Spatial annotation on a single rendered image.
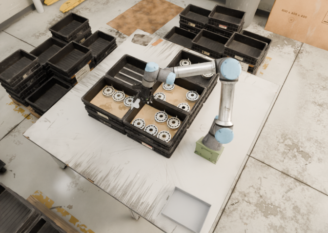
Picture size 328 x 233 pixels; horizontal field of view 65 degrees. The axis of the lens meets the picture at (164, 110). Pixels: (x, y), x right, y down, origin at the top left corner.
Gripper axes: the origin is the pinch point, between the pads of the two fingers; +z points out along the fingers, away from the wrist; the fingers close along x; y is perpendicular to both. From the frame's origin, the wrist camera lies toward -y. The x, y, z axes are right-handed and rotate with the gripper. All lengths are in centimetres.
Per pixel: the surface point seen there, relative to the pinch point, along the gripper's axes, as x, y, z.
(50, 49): 22, -185, 61
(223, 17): 197, -76, -20
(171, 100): 36.9, -1.0, 8.4
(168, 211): -12, 60, 41
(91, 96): -9, -45, 22
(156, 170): 0.4, 32.1, 37.0
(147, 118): 13.5, -0.3, 17.6
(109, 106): -1.4, -29.7, 23.2
